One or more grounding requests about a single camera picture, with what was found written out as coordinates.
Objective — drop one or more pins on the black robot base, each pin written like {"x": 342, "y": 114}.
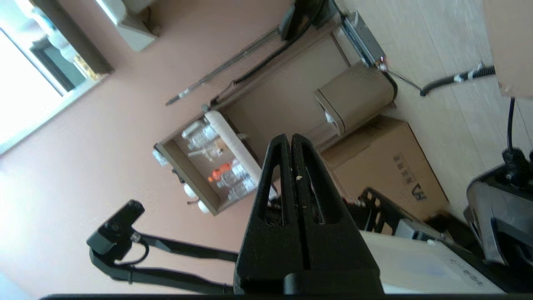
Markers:
{"x": 499, "y": 208}

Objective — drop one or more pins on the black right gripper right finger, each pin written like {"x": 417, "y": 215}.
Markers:
{"x": 333, "y": 254}

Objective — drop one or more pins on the orange labelled plastic bottle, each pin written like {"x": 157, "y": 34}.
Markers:
{"x": 219, "y": 172}

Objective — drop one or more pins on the large printed cardboard box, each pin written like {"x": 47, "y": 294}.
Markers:
{"x": 387, "y": 166}

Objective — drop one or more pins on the clear plastic water bottle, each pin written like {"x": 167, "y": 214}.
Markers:
{"x": 235, "y": 175}
{"x": 204, "y": 139}
{"x": 241, "y": 191}
{"x": 193, "y": 129}

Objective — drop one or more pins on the long grey metal rod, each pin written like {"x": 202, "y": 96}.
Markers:
{"x": 225, "y": 66}

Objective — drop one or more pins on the black camera module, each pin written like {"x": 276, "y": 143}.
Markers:
{"x": 116, "y": 227}

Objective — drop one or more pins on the black metal lattice frame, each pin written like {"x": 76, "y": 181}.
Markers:
{"x": 374, "y": 208}

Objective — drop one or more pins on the wooden open shelf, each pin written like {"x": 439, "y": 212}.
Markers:
{"x": 195, "y": 179}

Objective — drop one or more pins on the window with white frame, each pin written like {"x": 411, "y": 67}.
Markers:
{"x": 25, "y": 83}

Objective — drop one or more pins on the white rolled mat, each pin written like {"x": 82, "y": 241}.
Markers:
{"x": 237, "y": 146}

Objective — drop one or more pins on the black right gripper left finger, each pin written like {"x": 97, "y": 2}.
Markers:
{"x": 258, "y": 258}

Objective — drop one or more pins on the white robot body panel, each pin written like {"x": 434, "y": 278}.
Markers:
{"x": 416, "y": 266}

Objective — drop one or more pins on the white round knob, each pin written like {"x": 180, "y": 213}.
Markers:
{"x": 204, "y": 206}
{"x": 190, "y": 191}

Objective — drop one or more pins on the grey metal power box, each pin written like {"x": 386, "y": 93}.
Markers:
{"x": 366, "y": 37}

